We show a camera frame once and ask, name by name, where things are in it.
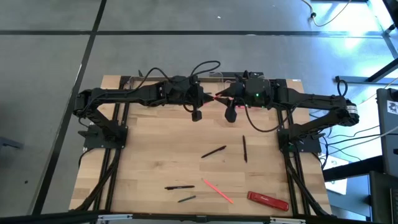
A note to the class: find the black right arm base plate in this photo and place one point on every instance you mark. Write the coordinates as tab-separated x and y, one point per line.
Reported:
283	141

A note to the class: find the grey equipment cart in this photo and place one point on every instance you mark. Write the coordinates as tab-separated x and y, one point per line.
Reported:
388	140

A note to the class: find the red stapler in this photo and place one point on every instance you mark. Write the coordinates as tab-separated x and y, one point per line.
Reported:
267	201

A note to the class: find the black metal beam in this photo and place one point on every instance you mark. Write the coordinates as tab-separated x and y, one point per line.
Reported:
351	169

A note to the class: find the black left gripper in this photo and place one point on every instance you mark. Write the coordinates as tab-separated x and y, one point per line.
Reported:
183	91

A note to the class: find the black marker pen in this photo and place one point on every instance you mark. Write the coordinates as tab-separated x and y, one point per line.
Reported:
180	187

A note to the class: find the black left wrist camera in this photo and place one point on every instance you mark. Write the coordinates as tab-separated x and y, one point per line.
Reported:
196	116

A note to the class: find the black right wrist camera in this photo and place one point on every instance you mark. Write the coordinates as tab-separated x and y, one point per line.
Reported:
230	115

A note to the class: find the grey floor object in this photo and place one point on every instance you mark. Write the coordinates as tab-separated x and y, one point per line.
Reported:
9	143

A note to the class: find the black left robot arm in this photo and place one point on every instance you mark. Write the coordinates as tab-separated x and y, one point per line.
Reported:
124	93

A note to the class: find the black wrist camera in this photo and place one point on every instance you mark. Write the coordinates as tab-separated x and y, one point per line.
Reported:
196	116
230	115

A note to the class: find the dark cabinet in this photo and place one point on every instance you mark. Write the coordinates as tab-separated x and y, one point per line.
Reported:
384	202

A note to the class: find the pink pencil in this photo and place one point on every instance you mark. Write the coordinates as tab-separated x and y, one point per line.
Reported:
217	191
241	106
222	98

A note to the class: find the black bracket bar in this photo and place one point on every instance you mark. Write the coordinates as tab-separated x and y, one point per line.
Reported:
224	74

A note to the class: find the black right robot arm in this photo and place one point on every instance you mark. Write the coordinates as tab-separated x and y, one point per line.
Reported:
311	99

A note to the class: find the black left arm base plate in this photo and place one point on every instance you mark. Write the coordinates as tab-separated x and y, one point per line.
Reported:
93	141

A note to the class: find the black crossbar with silver brackets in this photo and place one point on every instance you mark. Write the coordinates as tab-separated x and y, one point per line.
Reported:
199	217

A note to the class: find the green crayon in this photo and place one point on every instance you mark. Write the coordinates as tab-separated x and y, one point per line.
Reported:
186	199

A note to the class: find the white paper sheet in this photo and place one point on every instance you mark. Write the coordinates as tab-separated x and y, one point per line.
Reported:
337	186

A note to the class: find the black aluminium table frame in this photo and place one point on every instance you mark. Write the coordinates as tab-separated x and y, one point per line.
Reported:
281	124

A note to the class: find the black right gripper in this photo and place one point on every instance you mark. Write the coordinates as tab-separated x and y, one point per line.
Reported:
258	90

